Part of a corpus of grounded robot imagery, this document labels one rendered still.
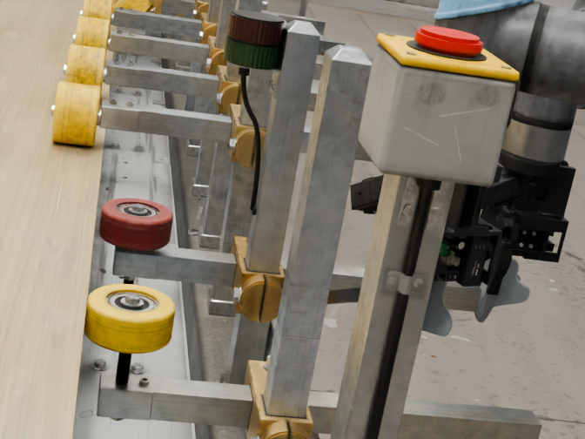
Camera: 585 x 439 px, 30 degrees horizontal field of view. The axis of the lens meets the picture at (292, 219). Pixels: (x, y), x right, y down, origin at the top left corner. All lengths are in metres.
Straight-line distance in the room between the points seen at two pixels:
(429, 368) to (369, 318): 2.47
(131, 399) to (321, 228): 0.25
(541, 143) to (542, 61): 0.35
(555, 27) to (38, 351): 0.49
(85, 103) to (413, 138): 0.85
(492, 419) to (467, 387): 1.98
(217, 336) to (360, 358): 0.76
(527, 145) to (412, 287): 0.60
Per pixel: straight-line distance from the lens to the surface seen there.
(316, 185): 0.92
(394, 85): 0.62
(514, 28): 0.92
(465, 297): 1.32
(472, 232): 0.95
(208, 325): 1.47
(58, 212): 1.22
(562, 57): 0.92
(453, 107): 0.63
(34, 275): 1.05
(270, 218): 1.19
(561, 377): 3.31
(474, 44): 0.64
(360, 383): 0.70
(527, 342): 3.48
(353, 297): 1.09
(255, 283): 1.19
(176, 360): 1.54
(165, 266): 1.25
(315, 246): 0.94
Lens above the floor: 1.32
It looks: 19 degrees down
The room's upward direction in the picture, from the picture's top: 10 degrees clockwise
